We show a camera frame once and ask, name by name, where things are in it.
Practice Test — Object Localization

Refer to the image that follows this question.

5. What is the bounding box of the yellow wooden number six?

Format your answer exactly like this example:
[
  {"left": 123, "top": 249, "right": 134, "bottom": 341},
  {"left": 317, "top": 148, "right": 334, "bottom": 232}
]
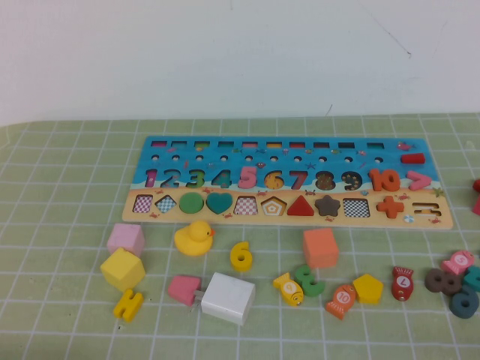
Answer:
[{"left": 229, "top": 241, "right": 253, "bottom": 272}]

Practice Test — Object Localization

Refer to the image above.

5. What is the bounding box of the teal wooden heart piece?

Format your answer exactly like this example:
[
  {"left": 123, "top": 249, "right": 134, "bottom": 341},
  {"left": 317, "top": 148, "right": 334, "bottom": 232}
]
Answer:
[{"left": 205, "top": 191, "right": 233, "bottom": 216}]

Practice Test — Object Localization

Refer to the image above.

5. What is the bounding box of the green wooden circle piece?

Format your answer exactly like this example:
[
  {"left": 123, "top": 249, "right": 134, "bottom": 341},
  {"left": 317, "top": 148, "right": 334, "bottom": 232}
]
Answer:
[{"left": 178, "top": 191, "right": 206, "bottom": 215}]

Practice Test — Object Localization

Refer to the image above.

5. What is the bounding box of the red wooden triangle piece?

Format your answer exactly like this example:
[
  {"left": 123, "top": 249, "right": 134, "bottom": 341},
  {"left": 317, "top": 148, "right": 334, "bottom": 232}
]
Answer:
[{"left": 286, "top": 194, "right": 315, "bottom": 218}]

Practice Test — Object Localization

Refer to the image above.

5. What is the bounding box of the wooden number shape puzzle board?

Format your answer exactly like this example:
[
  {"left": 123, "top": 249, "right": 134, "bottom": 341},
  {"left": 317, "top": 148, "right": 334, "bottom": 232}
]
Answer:
[{"left": 122, "top": 135, "right": 454, "bottom": 230}]

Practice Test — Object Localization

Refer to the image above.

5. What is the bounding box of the brown wooden star piece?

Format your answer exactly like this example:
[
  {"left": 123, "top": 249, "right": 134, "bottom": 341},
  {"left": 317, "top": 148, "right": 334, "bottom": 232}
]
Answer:
[{"left": 313, "top": 194, "right": 341, "bottom": 218}]

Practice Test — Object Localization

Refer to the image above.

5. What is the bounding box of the pink wooden trapezoid piece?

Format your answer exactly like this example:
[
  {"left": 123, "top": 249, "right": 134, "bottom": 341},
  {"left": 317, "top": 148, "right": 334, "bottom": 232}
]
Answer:
[{"left": 166, "top": 275, "right": 204, "bottom": 308}]

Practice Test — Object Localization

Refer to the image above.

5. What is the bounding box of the yellow wooden pentagon piece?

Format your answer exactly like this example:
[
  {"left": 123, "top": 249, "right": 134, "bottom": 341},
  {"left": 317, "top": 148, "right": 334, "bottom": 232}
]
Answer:
[{"left": 352, "top": 273, "right": 386, "bottom": 305}]

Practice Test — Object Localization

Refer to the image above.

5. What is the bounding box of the teal wooden number piece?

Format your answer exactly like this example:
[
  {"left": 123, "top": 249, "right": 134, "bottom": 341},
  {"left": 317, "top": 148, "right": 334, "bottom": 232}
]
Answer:
[{"left": 462, "top": 265, "right": 480, "bottom": 293}]

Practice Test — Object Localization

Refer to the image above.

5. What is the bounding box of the pink wooden number five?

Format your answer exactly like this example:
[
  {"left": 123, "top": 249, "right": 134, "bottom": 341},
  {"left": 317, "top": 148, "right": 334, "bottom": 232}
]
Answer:
[{"left": 237, "top": 164, "right": 260, "bottom": 190}]

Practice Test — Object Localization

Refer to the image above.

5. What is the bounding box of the yellow rubber duck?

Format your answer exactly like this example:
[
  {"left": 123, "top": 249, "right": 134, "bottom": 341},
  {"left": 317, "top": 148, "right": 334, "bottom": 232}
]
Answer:
[{"left": 174, "top": 220, "right": 217, "bottom": 257}]

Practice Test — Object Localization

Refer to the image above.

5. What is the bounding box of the orange wooden cube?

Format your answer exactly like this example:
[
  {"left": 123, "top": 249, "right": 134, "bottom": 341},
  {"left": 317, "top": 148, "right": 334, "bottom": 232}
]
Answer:
[{"left": 302, "top": 227, "right": 340, "bottom": 269}]

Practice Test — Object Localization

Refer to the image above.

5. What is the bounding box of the white power adapter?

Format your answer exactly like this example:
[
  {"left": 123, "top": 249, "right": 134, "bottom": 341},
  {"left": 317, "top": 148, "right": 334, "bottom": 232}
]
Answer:
[{"left": 191, "top": 271, "right": 257, "bottom": 327}]

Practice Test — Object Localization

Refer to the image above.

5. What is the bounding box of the yellow wooden fish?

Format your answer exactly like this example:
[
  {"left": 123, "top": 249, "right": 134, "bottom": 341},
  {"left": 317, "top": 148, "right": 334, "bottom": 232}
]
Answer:
[{"left": 272, "top": 271, "right": 305, "bottom": 307}]

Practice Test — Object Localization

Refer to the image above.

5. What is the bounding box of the pink wooden cube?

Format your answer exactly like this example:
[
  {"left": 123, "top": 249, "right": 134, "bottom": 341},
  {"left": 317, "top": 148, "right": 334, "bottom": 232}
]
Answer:
[{"left": 106, "top": 223, "right": 146, "bottom": 259}]

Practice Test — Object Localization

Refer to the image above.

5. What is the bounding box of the green wooden number three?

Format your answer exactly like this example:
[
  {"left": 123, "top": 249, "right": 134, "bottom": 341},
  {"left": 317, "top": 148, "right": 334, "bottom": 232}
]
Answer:
[{"left": 293, "top": 265, "right": 326, "bottom": 298}]

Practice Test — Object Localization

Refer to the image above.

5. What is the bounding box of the orange wooden number ten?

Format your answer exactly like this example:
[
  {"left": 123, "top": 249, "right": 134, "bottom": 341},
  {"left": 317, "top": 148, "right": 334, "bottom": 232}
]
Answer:
[{"left": 367, "top": 168, "right": 401, "bottom": 192}]

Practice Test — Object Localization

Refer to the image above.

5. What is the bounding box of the yellow wooden cube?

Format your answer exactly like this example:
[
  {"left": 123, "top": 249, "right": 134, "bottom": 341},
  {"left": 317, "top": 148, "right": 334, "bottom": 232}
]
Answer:
[{"left": 100, "top": 247, "right": 146, "bottom": 293}]

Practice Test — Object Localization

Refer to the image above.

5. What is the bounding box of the orange wooden plus sign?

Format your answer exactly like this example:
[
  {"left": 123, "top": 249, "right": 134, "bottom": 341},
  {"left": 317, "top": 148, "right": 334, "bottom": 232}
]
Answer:
[{"left": 376, "top": 195, "right": 407, "bottom": 220}]

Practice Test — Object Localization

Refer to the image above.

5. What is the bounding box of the orange wooden fish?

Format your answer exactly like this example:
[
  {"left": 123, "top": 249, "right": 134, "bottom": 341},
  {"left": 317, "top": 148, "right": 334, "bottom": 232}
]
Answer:
[{"left": 325, "top": 283, "right": 358, "bottom": 321}]

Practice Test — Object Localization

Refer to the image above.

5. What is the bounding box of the yellow wooden equals sign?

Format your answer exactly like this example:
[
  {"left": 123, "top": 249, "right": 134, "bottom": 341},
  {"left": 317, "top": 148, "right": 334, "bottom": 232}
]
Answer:
[{"left": 113, "top": 288, "right": 145, "bottom": 323}]

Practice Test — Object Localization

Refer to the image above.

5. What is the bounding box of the green checked tablecloth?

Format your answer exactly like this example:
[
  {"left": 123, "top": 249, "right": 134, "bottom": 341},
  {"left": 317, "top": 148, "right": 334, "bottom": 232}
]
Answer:
[{"left": 0, "top": 112, "right": 480, "bottom": 360}]

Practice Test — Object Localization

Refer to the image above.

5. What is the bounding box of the pink wooden greater-than sign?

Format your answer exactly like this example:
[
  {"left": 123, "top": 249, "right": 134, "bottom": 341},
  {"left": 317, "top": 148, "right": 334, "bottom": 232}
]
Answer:
[{"left": 406, "top": 170, "right": 432, "bottom": 191}]

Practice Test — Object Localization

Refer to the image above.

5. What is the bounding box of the red wooden fish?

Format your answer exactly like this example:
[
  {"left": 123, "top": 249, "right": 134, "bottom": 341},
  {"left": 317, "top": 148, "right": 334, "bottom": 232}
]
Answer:
[{"left": 391, "top": 265, "right": 415, "bottom": 302}]

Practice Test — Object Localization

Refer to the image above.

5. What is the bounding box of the brown wooden number eight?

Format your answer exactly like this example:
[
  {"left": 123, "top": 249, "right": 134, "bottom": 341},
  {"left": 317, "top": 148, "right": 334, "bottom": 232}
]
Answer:
[{"left": 424, "top": 268, "right": 463, "bottom": 304}]

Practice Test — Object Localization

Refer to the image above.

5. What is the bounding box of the pink wooden fish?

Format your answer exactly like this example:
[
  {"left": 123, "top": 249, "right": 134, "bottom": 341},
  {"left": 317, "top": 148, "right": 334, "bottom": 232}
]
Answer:
[{"left": 440, "top": 250, "right": 477, "bottom": 277}]

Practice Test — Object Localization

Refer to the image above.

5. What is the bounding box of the grey-blue wooden number nine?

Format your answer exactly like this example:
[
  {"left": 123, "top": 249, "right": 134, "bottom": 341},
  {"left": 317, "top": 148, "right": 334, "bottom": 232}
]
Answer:
[{"left": 448, "top": 285, "right": 480, "bottom": 320}]

